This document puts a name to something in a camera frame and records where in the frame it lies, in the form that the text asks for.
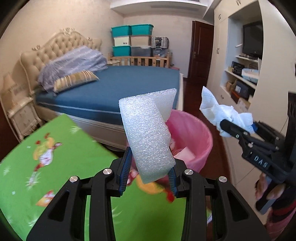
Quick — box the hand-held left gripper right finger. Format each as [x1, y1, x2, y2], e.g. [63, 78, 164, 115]
[168, 160, 271, 241]

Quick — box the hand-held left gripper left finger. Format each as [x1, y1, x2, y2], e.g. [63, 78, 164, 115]
[26, 146, 133, 241]

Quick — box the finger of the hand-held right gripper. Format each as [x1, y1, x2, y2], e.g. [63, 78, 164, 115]
[253, 120, 282, 146]
[220, 119, 255, 149]

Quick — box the white tissue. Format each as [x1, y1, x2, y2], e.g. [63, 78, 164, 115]
[199, 86, 255, 138]

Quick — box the bin with pink liner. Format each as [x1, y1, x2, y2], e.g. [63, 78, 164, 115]
[165, 109, 213, 173]

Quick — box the white foam sheet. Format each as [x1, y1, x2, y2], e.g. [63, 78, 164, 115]
[119, 88, 177, 184]

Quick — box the person's right hand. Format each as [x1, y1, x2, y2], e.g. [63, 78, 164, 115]
[255, 173, 286, 201]

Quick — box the black safe box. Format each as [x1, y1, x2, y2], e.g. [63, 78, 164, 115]
[232, 80, 255, 102]

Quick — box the blue white tissue box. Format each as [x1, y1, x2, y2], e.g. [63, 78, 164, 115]
[242, 68, 259, 84]

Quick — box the green printed tablecloth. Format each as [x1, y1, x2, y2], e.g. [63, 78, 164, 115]
[0, 114, 213, 241]

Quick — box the white built-in wardrobe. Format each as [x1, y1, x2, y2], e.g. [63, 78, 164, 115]
[207, 0, 296, 186]

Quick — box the bed with blue mattress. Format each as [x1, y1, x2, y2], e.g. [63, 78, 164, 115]
[35, 65, 185, 152]

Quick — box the dark wooden door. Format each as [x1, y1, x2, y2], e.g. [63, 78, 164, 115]
[187, 20, 214, 80]

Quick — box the black television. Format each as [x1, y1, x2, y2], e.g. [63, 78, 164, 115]
[242, 21, 264, 59]

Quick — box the striped pillow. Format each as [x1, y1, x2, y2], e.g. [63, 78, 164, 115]
[53, 70, 100, 93]

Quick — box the cream nightstand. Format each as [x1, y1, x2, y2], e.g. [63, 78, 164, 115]
[6, 93, 43, 142]

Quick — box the checkered bag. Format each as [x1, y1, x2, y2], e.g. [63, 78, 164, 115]
[151, 36, 170, 49]

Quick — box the grey blue quilt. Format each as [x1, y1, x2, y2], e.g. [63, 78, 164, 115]
[38, 45, 109, 93]

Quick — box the teal storage box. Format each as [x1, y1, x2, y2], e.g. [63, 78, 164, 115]
[112, 45, 132, 57]
[131, 24, 154, 36]
[111, 25, 133, 37]

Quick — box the grey clear storage box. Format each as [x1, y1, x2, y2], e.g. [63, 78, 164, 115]
[131, 46, 153, 57]

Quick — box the cream storage box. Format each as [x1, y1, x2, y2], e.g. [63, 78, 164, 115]
[113, 36, 132, 47]

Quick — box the beige storage box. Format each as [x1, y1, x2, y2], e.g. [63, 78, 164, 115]
[130, 35, 152, 47]

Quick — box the beige tufted headboard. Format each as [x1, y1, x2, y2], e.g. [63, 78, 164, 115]
[20, 27, 102, 98]

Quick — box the wooden crib rail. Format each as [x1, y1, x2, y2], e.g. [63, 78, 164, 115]
[108, 52, 173, 68]

